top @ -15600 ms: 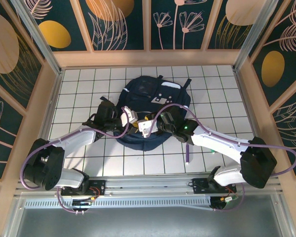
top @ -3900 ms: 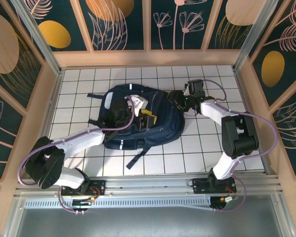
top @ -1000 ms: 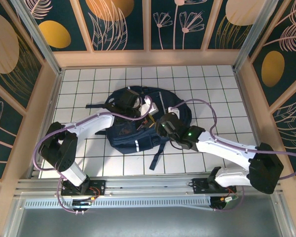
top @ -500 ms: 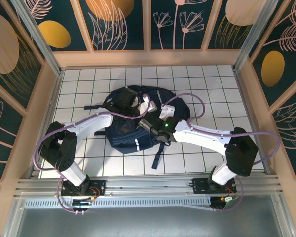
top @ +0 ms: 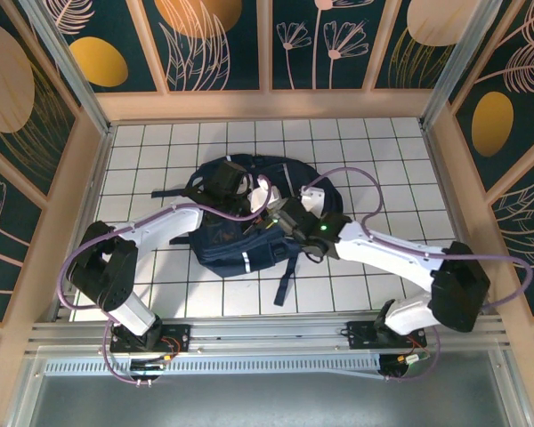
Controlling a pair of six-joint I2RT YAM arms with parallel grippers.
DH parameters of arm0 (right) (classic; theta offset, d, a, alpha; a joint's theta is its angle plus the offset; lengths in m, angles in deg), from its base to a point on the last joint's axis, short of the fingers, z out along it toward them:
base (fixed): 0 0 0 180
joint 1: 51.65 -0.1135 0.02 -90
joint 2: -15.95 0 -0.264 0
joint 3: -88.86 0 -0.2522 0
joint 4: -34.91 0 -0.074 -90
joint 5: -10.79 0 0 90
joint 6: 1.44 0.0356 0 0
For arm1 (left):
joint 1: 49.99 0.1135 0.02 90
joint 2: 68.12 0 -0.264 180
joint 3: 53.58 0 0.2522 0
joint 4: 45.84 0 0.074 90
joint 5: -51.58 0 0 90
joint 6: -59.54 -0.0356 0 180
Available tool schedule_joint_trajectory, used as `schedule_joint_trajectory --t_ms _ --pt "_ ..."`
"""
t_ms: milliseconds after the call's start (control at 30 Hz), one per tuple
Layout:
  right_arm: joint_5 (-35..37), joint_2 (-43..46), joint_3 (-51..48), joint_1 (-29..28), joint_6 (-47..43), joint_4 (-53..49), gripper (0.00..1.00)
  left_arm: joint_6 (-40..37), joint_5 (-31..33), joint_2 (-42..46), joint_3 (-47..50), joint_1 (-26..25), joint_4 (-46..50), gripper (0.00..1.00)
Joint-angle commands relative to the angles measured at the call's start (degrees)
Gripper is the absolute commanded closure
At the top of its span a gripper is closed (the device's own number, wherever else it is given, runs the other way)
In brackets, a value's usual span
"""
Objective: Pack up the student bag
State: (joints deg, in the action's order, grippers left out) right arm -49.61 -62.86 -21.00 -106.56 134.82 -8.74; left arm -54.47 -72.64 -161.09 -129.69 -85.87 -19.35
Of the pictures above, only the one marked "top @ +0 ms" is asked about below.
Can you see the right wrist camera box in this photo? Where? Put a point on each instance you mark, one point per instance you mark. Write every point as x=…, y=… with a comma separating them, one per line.
x=313, y=200

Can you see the aluminium frame post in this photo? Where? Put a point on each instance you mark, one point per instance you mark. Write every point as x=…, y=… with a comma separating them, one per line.
x=454, y=58
x=71, y=75

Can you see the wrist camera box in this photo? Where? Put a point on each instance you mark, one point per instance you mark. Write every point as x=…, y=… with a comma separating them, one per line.
x=262, y=195
x=313, y=200

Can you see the grey metal sheet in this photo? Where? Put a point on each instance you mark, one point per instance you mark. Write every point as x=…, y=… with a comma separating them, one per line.
x=267, y=400

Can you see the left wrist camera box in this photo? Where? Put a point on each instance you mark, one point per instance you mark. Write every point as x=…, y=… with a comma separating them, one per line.
x=262, y=195

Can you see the aluminium mounting rail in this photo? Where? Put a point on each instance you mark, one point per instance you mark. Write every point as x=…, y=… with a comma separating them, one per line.
x=271, y=338

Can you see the navy blue backpack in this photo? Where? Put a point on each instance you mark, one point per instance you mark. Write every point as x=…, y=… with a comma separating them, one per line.
x=231, y=249

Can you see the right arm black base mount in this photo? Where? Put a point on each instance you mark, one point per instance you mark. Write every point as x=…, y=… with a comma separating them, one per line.
x=360, y=333

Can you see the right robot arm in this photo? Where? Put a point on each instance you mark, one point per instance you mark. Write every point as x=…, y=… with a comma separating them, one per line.
x=391, y=258

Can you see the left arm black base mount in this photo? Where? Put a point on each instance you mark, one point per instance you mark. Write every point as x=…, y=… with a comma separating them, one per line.
x=178, y=333

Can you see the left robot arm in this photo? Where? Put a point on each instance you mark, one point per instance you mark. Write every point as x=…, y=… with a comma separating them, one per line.
x=160, y=222

